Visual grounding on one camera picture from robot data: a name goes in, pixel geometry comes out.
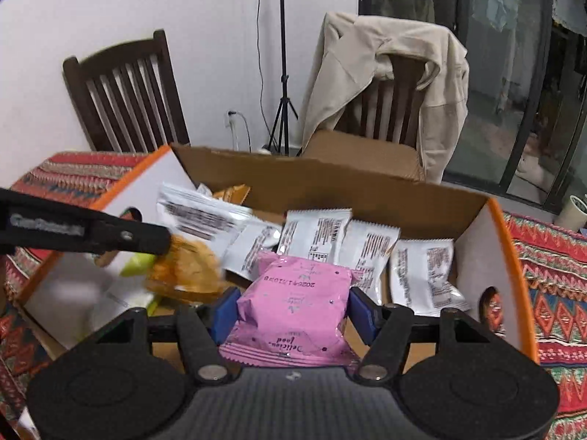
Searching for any clear bag of orange crisps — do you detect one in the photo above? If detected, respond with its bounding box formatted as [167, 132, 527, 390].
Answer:
[145, 233, 226, 304]

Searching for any pile of snack packets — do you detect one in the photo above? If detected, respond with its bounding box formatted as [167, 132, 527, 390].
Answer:
[156, 182, 471, 317]

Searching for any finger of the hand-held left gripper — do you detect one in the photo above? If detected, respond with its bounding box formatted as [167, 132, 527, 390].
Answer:
[93, 215, 174, 257]

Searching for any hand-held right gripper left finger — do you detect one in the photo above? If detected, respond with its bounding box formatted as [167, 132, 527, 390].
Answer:
[78, 286, 242, 386]

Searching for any sliding glass door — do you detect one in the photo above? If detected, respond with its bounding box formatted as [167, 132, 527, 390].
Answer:
[358, 0, 587, 214]

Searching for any beige jacket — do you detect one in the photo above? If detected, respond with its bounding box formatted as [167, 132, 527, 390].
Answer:
[296, 11, 471, 184]

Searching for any black cable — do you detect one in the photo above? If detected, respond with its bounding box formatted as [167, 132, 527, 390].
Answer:
[254, 0, 277, 148]

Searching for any red cardboard box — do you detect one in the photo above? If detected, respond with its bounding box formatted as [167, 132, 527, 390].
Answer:
[14, 131, 541, 377]

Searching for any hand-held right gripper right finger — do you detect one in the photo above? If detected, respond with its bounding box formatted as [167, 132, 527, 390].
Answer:
[350, 286, 510, 384]

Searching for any dark wooden chair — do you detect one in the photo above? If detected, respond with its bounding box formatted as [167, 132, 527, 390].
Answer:
[62, 29, 192, 155]

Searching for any wooden chair with jacket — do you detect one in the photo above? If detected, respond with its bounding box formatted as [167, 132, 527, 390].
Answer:
[332, 52, 427, 150]

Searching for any studio light on stand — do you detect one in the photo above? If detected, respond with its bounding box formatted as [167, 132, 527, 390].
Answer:
[266, 0, 300, 156]

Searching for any pink snack bag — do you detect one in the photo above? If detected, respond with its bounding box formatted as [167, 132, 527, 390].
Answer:
[219, 251, 363, 369]

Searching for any white ribbed bin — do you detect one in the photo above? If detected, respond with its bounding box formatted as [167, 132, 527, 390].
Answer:
[553, 194, 587, 231]

